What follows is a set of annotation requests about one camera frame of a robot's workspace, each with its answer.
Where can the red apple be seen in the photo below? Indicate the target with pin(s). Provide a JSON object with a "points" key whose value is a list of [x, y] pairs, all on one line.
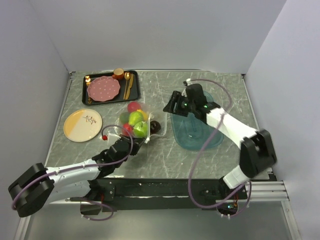
{"points": [[127, 130], [133, 106]]}

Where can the pink polka dot plate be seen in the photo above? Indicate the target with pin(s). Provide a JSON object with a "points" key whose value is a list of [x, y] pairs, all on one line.
{"points": [[104, 89]]}

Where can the yellow floral plate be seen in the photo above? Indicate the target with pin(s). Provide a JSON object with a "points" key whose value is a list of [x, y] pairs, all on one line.
{"points": [[82, 125]]}

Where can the teal plastic fruit tray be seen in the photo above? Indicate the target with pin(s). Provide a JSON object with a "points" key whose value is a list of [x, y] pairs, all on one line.
{"points": [[189, 132]]}

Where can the clear polka dot zip bag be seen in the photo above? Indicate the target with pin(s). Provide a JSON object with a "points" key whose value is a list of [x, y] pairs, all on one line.
{"points": [[154, 114]]}

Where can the orange cup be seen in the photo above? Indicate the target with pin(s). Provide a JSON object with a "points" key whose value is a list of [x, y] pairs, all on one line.
{"points": [[118, 73]]}

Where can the black serving tray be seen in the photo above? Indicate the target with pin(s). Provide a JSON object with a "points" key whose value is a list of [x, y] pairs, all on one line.
{"points": [[135, 92]]}

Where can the green apple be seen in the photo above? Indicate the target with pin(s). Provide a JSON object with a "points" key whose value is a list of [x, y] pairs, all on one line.
{"points": [[140, 129]]}

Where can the aluminium frame rail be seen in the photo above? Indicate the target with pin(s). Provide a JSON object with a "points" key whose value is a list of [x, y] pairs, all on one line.
{"points": [[269, 191]]}

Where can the dark green avocado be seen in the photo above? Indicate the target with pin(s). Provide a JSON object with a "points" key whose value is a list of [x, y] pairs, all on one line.
{"points": [[124, 117]]}

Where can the gold fork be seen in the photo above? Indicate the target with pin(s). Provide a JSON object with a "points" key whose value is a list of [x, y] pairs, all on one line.
{"points": [[88, 82]]}

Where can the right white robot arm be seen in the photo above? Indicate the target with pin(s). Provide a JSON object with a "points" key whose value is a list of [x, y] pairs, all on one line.
{"points": [[256, 147]]}

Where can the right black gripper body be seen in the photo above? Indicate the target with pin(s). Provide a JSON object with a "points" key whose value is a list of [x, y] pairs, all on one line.
{"points": [[186, 107]]}

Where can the gold spoon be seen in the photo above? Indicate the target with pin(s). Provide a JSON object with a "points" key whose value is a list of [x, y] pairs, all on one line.
{"points": [[127, 77]]}

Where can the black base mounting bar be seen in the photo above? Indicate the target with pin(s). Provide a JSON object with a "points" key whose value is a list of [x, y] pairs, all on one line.
{"points": [[160, 194]]}

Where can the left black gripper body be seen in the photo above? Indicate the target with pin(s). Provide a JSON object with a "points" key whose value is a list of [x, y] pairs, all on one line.
{"points": [[135, 146]]}

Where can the green pear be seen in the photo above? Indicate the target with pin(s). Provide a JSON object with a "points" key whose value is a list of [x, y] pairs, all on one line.
{"points": [[135, 117]]}

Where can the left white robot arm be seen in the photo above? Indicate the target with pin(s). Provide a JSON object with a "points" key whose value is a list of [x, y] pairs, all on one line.
{"points": [[40, 185]]}

